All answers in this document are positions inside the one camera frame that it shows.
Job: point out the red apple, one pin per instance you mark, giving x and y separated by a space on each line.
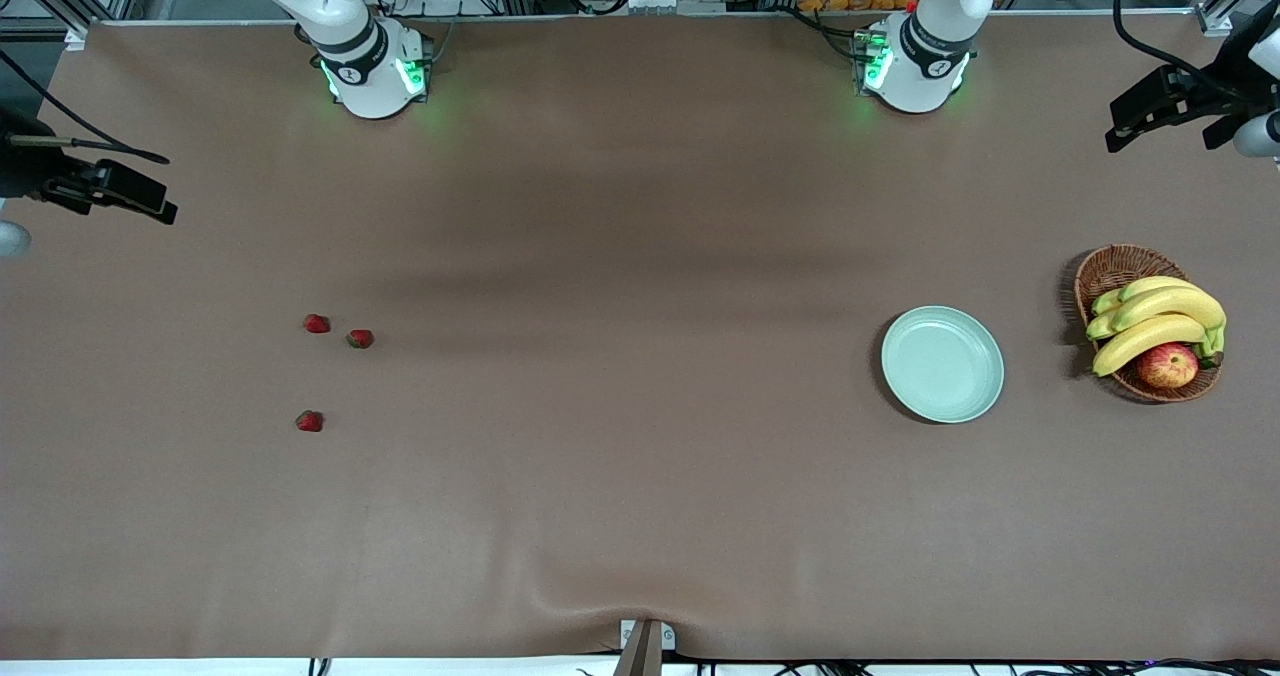
1167 366

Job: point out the large yellow banana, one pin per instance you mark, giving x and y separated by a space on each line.
1180 304
1140 344

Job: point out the short greenish banana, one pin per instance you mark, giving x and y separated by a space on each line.
1100 326
1106 303

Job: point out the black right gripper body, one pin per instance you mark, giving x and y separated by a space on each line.
22 170

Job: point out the pale green round plate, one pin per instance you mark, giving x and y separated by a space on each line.
945 366

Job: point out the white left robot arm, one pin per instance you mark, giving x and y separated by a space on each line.
925 56

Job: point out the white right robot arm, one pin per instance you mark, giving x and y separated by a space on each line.
365 76

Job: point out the brown camera pole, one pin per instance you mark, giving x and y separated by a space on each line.
643 656

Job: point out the woven wicker basket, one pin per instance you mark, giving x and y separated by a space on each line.
1125 266

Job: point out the metal clamp bracket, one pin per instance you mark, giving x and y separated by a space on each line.
668 638

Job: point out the slender yellow banana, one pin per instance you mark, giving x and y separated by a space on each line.
1155 286

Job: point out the large table cover mat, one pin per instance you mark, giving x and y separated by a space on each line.
640 506

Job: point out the white connector block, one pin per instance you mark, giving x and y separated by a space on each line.
655 2

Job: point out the red strawberry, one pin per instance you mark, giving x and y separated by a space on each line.
360 338
310 421
317 324

